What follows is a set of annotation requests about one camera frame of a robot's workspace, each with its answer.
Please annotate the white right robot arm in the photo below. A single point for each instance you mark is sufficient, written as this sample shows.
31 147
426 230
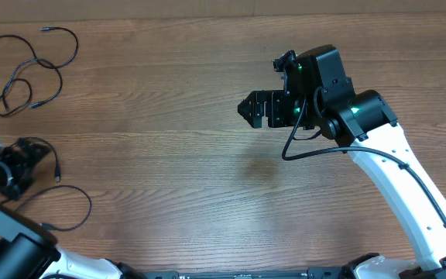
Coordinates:
318 96

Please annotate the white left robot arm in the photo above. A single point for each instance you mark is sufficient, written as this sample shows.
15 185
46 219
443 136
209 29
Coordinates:
28 249

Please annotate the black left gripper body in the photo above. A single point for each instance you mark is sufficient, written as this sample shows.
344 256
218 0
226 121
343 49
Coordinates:
18 167

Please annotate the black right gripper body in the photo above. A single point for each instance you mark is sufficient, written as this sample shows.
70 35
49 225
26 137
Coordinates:
286 112

